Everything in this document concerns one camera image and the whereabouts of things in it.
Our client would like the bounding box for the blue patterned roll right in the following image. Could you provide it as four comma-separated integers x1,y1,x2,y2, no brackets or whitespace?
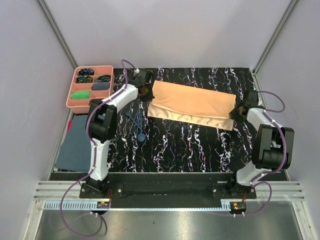
96,74,111,83

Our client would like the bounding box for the blue plastic knife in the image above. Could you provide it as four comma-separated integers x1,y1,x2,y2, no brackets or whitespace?
124,112,143,140

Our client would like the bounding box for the aluminium post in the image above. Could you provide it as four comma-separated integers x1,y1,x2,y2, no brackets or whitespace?
35,0,78,69
252,0,300,75

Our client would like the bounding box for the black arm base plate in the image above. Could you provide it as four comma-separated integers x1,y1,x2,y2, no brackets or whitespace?
79,172,257,200

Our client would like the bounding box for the grey folded cloth in tray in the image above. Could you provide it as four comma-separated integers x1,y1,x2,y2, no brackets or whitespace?
91,82,110,91

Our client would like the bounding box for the pink divided organizer tray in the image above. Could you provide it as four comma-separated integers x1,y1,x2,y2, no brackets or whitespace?
66,65,115,114

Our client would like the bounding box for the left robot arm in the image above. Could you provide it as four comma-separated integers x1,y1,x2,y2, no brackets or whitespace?
85,68,154,198

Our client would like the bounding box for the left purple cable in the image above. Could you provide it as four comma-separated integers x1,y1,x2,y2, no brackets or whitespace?
57,59,140,237

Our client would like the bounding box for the dark patterned cloth roll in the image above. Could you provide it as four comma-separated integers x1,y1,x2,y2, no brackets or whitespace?
90,98,104,108

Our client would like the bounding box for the peach cloth napkin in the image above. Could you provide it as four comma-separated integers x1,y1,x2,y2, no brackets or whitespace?
147,80,236,131

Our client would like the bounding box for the aluminium frame rail front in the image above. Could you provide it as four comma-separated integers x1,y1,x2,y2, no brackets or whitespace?
34,181,305,212

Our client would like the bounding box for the blue yellow patterned roll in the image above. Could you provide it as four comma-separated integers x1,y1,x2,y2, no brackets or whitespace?
75,75,93,84

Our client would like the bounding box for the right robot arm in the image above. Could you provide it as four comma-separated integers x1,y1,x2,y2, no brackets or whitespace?
227,90,295,199

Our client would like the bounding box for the right rear aluminium post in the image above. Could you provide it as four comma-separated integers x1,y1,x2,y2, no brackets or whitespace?
252,0,300,75

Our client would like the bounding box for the green rolled cloth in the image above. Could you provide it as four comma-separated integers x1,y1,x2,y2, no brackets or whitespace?
69,90,91,100

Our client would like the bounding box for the left rear aluminium post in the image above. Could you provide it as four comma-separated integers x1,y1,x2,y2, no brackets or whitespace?
35,0,78,69

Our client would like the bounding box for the blue grey folded napkin stack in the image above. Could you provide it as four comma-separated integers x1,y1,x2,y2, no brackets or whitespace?
55,115,91,173

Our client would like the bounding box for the blue patterned roll top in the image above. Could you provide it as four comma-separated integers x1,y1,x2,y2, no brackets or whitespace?
77,68,94,76

